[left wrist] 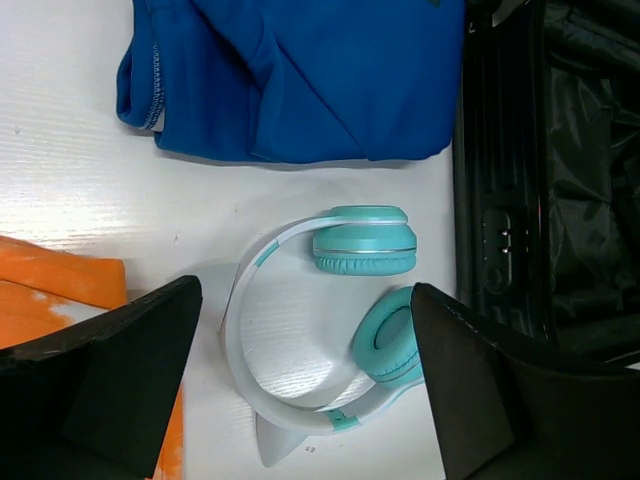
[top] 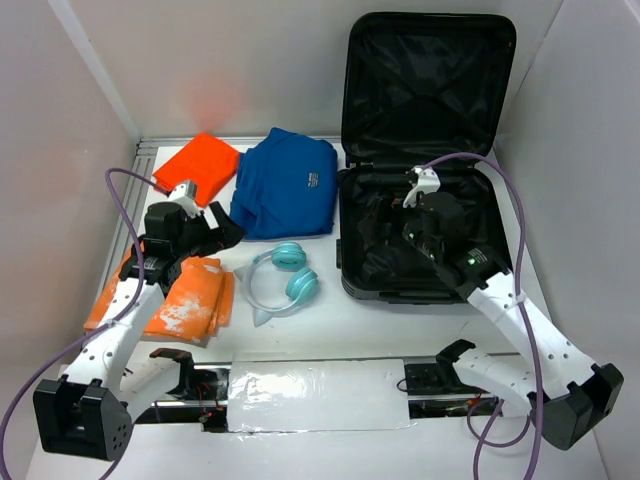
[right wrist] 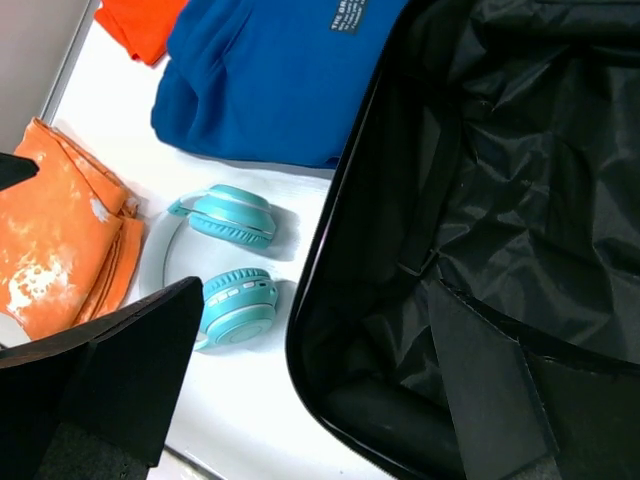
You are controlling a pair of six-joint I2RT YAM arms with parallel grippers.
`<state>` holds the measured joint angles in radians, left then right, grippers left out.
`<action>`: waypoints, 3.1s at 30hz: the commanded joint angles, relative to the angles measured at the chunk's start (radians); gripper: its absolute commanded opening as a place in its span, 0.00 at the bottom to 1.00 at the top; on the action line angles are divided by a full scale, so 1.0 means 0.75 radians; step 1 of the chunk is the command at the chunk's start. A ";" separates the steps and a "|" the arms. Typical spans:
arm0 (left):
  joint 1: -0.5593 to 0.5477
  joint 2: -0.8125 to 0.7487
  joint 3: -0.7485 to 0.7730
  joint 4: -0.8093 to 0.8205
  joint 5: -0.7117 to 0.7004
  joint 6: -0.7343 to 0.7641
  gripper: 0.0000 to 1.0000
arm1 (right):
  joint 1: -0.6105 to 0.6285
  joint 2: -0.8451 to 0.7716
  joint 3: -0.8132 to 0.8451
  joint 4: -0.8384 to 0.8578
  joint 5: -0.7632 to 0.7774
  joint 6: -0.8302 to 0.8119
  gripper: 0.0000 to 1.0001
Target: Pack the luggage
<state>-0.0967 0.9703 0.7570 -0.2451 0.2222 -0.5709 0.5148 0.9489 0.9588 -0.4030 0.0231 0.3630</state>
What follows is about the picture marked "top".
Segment bright orange cloth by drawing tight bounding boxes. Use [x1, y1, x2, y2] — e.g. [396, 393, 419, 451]
[153, 133, 240, 207]

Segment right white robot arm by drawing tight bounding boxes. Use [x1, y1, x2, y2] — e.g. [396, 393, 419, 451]
[338, 168, 624, 450]

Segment orange white-speckled towel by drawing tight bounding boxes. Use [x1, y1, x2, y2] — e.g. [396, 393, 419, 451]
[83, 243, 236, 347]

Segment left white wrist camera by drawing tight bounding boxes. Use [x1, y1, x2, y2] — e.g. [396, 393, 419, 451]
[168, 180, 203, 218]

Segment black hard-shell suitcase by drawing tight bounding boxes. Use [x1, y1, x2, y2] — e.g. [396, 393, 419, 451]
[336, 12, 518, 305]

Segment blue shirt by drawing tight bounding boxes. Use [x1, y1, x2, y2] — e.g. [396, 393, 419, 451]
[230, 127, 338, 241]

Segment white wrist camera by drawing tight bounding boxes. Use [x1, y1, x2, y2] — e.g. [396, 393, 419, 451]
[168, 180, 203, 218]
[402, 166, 441, 209]

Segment teal cat-ear headphones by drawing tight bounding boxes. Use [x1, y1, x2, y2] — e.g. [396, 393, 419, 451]
[234, 241, 320, 328]

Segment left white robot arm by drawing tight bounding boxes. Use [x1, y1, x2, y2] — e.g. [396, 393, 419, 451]
[33, 201, 245, 461]

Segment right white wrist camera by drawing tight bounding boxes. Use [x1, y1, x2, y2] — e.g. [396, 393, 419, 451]
[402, 166, 441, 209]

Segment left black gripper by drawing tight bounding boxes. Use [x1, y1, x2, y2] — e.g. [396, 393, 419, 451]
[172, 201, 246, 261]

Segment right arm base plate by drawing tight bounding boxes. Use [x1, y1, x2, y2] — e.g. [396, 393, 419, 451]
[396, 360, 498, 420]

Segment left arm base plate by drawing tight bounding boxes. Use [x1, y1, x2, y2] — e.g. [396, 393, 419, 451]
[135, 363, 231, 433]

